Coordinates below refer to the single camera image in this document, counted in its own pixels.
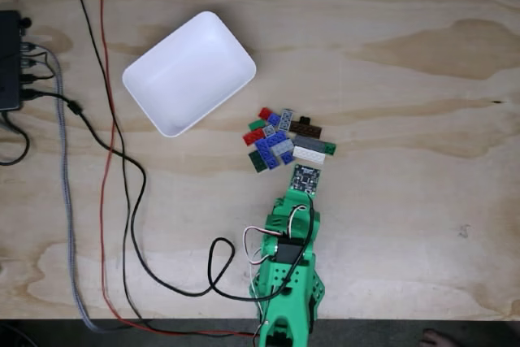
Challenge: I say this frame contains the braided grey cable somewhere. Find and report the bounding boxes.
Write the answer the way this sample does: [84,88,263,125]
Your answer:
[24,41,101,334]

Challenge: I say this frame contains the camera circuit board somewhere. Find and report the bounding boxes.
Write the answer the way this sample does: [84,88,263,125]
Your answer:
[290,163,322,197]

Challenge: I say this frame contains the thick black cable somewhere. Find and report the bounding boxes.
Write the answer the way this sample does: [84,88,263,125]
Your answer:
[22,89,318,303]

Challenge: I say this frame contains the dark grey USB hub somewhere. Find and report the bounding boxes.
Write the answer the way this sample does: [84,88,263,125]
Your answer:
[0,9,24,112]

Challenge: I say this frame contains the short white servo wire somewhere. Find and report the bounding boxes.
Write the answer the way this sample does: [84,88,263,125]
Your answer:
[288,204,310,228]

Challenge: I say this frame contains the white plastic bin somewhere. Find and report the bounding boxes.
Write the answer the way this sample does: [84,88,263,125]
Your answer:
[121,11,258,138]

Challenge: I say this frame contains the blue 2x4 lego brick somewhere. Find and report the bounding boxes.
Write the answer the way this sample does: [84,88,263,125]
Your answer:
[254,131,288,153]
[256,145,285,172]

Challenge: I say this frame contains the dark grey lego plate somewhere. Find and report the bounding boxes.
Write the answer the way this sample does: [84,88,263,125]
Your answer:
[292,134,328,153]

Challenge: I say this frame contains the long white servo wire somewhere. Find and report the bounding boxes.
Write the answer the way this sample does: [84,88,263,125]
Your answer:
[242,224,285,283]

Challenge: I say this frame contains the long white lego brick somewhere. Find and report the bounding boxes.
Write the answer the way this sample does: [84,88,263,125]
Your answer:
[292,145,328,167]

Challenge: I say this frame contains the brown lego brick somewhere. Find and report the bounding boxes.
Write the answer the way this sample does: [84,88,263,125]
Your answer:
[288,120,323,140]

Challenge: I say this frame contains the light grey 2x4 lego brick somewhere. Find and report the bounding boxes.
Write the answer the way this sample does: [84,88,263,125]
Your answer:
[279,108,296,132]
[271,138,295,158]

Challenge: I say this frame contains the thin red cable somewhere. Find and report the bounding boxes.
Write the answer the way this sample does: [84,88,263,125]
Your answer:
[87,0,263,338]

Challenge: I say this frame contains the short black USB cable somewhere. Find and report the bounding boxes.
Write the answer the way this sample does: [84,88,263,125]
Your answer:
[22,50,57,82]

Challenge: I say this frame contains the black looping cable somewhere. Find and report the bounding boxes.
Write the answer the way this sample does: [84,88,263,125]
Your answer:
[0,113,31,167]

